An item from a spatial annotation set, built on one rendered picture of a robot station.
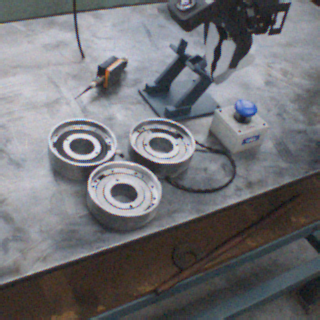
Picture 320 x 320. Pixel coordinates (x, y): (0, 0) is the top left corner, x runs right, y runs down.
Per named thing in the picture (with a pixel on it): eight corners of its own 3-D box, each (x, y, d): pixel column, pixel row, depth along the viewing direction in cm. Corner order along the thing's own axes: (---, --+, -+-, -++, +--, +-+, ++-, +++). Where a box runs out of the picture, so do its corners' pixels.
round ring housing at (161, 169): (154, 191, 80) (159, 172, 78) (112, 150, 86) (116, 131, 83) (202, 165, 86) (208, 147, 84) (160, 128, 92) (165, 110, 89)
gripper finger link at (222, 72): (251, 89, 79) (268, 37, 73) (220, 96, 76) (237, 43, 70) (239, 78, 81) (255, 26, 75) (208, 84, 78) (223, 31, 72)
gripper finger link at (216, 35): (238, 77, 81) (255, 26, 75) (208, 84, 78) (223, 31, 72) (226, 66, 83) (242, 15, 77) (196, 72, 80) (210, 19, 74)
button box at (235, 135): (231, 155, 89) (239, 133, 86) (208, 129, 94) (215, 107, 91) (266, 144, 93) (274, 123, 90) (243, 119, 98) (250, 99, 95)
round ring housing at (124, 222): (170, 205, 78) (176, 187, 76) (127, 246, 71) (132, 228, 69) (115, 169, 82) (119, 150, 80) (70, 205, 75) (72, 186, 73)
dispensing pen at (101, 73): (69, 85, 90) (122, 47, 102) (67, 104, 93) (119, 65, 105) (79, 90, 89) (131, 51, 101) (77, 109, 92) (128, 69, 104)
